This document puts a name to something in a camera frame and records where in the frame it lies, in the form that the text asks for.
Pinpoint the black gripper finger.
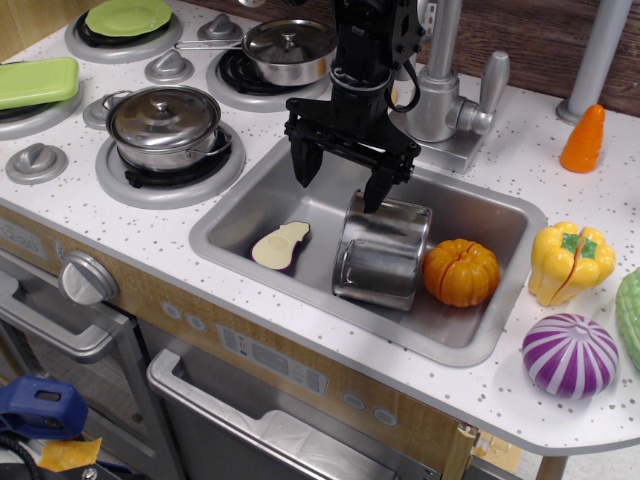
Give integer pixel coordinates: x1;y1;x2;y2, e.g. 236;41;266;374
290;130;322;188
363;158;403;214

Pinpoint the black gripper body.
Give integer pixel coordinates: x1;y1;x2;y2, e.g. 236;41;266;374
285;71;421;183

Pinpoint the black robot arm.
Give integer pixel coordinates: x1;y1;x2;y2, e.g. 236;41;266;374
285;1;425;213

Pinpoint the grey sink basin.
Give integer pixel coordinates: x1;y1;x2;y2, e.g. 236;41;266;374
190;140;547;367

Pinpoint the lidded steel pot front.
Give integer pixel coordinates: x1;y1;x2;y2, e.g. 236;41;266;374
106;86;232;173

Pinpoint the silver toy faucet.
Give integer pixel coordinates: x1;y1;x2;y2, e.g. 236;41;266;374
391;1;510;174

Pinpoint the lidded steel saucepan back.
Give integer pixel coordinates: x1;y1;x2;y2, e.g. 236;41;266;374
174;19;337;87

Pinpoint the toy eggplant half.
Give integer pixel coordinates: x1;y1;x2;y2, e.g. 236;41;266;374
251;221;310;271

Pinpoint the back right stove burner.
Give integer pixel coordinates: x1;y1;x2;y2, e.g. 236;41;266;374
205;50;329;113

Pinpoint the stove burner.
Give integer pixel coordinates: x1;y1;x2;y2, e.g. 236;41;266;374
205;50;329;113
64;13;182;64
1;80;83;140
96;124;245;210

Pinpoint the orange toy pumpkin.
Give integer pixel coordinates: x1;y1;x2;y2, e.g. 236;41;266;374
423;239;501;308

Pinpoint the front right stove burner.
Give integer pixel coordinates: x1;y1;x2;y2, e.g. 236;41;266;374
96;124;245;210

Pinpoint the grey stove knob back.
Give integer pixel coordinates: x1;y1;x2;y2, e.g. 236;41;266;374
197;13;244;42

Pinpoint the grey stove knob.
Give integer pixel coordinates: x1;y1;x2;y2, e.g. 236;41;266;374
197;13;244;42
144;50;194;84
5;143;68;185

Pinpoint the grey stove knob middle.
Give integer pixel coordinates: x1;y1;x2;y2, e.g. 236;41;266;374
144;50;194;84

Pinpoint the orange toy carrot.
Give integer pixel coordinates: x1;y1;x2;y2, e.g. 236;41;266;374
559;104;606;173

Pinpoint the yellow toy bell pepper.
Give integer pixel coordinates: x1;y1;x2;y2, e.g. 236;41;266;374
528;222;616;306

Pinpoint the grey stove knob hidden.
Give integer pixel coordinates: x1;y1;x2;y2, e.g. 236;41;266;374
82;96;119;131

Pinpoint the round green plate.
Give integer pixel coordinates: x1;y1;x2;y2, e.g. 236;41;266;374
85;0;173;37

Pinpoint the grey vertical pole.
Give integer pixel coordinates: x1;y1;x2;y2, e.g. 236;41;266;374
556;0;633;125

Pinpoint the back left stove burner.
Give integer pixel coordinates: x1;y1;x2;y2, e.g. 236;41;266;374
64;13;182;64

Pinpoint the grey oven dial knob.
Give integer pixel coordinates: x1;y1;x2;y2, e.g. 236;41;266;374
58;251;119;306

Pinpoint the purple striped toy onion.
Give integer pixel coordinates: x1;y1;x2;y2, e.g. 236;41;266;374
522;313;619;400

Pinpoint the grey stove knob left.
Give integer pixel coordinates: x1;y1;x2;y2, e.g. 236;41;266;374
5;143;68;185

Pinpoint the green toy vegetable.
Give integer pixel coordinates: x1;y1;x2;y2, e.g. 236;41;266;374
615;269;640;369

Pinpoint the green rectangular lid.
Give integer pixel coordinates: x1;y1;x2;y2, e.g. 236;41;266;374
1;57;79;110

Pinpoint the front left stove burner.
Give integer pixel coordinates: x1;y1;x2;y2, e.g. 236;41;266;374
1;80;83;140

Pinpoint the orange tape piece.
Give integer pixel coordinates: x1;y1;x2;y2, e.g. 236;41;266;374
37;438;102;473

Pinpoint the grey dishwasher door handle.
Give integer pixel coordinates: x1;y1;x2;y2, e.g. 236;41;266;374
147;349;441;479

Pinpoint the grey oven door handle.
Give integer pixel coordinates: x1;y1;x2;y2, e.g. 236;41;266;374
1;278;137;365

